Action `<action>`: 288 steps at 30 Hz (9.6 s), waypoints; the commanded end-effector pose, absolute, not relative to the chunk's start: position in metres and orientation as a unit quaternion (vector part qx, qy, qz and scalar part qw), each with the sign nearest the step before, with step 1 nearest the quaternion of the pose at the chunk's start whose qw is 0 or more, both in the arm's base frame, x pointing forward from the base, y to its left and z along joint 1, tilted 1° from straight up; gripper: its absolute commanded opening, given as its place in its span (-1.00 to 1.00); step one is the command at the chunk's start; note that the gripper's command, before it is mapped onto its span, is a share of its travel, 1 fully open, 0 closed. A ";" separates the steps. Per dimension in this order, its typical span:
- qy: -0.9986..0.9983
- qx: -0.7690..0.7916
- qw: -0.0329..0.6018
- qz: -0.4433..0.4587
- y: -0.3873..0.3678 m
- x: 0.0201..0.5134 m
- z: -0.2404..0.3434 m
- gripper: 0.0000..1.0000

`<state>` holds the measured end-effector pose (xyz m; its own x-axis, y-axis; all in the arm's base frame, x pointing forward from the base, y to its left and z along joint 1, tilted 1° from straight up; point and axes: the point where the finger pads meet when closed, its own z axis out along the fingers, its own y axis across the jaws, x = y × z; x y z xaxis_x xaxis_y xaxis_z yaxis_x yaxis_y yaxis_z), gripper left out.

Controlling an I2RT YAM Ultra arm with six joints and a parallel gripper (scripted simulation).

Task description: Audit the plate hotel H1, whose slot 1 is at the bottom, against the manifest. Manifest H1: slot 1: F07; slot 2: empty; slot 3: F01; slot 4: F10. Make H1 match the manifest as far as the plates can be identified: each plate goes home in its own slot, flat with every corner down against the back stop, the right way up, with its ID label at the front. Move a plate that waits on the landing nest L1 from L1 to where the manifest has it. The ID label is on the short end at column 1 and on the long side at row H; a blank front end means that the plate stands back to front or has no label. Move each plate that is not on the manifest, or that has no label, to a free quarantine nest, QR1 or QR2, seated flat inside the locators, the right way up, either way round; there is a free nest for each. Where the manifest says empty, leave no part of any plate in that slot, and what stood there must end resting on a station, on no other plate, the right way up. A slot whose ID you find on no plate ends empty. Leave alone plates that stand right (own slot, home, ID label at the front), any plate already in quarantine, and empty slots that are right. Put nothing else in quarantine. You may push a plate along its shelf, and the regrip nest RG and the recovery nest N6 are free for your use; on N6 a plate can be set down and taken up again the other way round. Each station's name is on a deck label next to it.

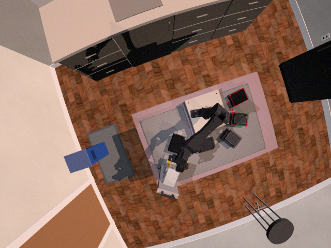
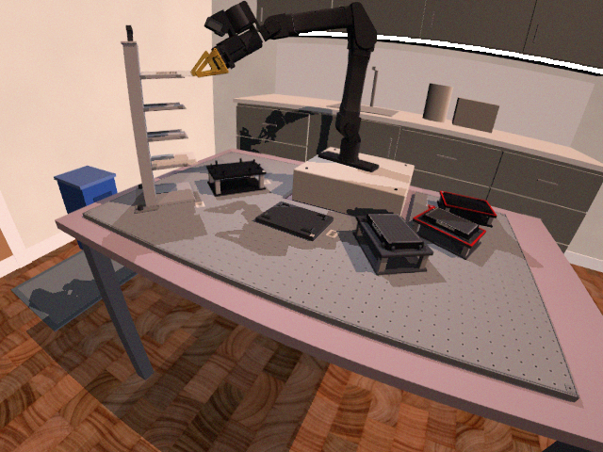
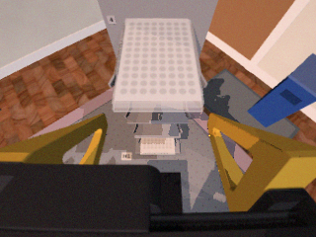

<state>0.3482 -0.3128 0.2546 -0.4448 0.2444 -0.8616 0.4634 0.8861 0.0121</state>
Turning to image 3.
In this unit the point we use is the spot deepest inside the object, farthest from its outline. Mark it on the grey rack with shelves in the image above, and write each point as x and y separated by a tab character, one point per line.
200	12

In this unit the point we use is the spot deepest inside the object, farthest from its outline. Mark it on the beige well plate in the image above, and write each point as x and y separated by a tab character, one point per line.
157	146

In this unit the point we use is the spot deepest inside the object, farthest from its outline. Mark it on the white microplate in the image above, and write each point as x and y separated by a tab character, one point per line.
157	68

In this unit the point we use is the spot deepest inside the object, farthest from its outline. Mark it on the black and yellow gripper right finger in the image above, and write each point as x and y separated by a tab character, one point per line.
278	162

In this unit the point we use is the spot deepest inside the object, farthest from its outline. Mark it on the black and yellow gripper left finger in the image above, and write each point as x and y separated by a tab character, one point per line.
50	147

